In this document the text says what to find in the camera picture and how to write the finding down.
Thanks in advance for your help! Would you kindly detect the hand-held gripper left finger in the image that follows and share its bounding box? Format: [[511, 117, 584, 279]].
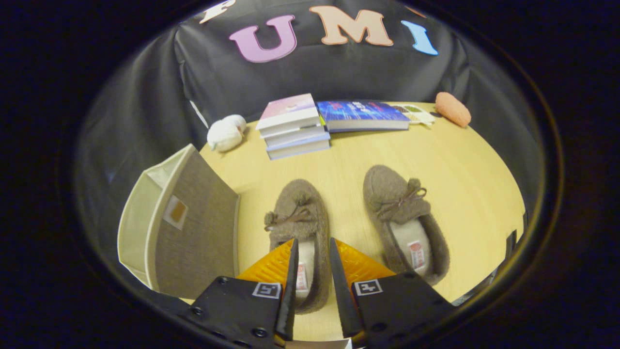
[[179, 238, 300, 349]]

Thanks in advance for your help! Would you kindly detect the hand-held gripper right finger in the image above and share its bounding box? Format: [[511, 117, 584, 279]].
[[330, 237, 456, 349]]

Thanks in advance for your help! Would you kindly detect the brown fuzzy shoe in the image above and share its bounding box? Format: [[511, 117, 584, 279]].
[[264, 179, 331, 315], [363, 165, 450, 286]]

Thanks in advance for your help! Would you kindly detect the beige fabric storage box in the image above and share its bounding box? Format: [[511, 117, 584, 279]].
[[118, 144, 240, 300]]

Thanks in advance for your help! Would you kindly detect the lavender book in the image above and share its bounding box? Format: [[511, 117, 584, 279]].
[[266, 132, 331, 160]]

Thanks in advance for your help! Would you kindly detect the white book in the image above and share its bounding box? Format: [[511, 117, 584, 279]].
[[264, 125, 326, 148]]

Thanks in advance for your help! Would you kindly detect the white plush toy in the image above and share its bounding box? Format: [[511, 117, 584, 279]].
[[207, 114, 247, 153]]

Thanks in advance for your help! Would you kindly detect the blue cover book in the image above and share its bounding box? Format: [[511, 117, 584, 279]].
[[316, 100, 411, 133]]

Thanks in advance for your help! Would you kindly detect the pink cover book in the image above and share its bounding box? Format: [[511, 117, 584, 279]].
[[256, 94, 321, 139]]

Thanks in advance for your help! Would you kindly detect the white compartment tray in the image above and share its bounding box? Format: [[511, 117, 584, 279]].
[[390, 104, 435, 127]]

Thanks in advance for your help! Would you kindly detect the orange plush pouch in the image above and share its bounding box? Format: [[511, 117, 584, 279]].
[[435, 92, 471, 128]]

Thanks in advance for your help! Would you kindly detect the black backdrop cloth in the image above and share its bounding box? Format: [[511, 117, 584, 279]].
[[75, 0, 545, 277]]

